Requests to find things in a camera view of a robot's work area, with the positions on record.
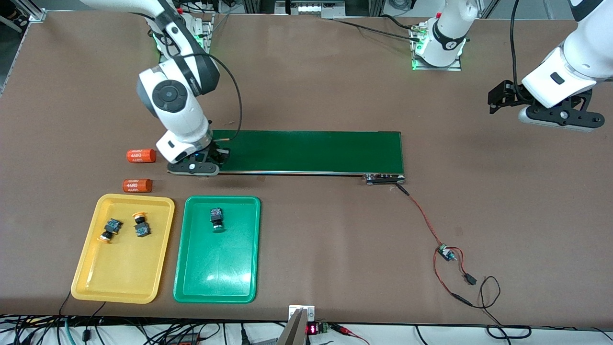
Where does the green push button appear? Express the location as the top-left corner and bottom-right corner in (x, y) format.
(210, 207), (226, 234)

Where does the orange 4680 cylinder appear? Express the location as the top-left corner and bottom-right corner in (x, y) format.
(126, 149), (157, 164)
(123, 179), (153, 194)

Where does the yellow push button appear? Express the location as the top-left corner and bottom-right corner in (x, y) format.
(97, 218), (124, 244)
(132, 211), (151, 238)

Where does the green conveyor belt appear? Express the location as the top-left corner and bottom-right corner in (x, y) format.
(168, 128), (407, 185)

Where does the green plastic tray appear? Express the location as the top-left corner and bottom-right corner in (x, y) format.
(172, 195), (262, 304)

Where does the yellow plastic tray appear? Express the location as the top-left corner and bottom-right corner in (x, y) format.
(70, 193), (176, 305)

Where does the white light fixture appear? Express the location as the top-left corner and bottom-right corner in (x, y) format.
(274, 0), (346, 20)

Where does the red clip lead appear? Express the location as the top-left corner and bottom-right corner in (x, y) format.
(329, 323), (370, 345)

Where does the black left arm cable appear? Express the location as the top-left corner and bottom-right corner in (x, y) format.
(510, 0), (528, 96)

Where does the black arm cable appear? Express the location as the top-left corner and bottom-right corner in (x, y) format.
(510, 0), (528, 96)
(184, 52), (243, 141)

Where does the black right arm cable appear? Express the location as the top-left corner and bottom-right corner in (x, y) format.
(184, 52), (243, 141)

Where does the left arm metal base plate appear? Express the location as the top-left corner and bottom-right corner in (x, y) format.
(411, 22), (463, 72)

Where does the aluminium frame profile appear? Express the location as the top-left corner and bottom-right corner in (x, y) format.
(345, 0), (386, 18)
(241, 0), (276, 15)
(479, 0), (501, 20)

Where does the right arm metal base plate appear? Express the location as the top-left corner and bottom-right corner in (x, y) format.
(157, 13), (214, 67)

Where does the black power cable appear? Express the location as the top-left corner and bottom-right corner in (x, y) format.
(382, 14), (421, 32)
(332, 18), (422, 42)

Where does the red black twisted wire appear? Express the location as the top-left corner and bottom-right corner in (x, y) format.
(396, 184), (446, 247)

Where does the red wire with black connector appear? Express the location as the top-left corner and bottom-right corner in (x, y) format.
(432, 246), (479, 307)

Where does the grey metal camera stand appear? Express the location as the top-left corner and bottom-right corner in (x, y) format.
(277, 304), (316, 345)

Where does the black cable with inline box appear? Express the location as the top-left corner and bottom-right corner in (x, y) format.
(82, 302), (107, 342)

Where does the thin black looped cable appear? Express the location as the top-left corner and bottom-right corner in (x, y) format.
(472, 276), (533, 341)

